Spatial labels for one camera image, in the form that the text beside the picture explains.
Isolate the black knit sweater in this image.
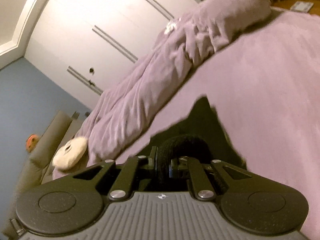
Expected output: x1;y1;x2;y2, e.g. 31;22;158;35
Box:
140;96;247;175

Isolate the cream plush pillow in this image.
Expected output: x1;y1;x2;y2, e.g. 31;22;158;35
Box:
52;137;88;171

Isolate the orange plush toy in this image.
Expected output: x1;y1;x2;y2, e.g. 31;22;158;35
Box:
25;134;40;153

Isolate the purple crumpled duvet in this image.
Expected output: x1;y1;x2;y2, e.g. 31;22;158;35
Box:
52;0;271;179

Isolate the purple bed sheet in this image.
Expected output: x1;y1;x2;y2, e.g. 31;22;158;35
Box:
117;9;319;239

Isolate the white wardrobe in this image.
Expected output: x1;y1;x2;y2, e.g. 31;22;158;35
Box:
25;0;200;108

